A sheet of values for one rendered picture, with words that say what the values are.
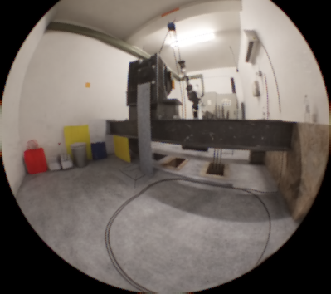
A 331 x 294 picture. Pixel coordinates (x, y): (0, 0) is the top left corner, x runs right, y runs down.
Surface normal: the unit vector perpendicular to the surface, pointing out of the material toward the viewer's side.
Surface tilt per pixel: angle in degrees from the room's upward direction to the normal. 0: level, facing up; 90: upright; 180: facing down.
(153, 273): 0
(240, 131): 90
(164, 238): 0
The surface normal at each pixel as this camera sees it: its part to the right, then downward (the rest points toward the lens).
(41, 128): 0.83, 0.03
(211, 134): -0.55, 0.08
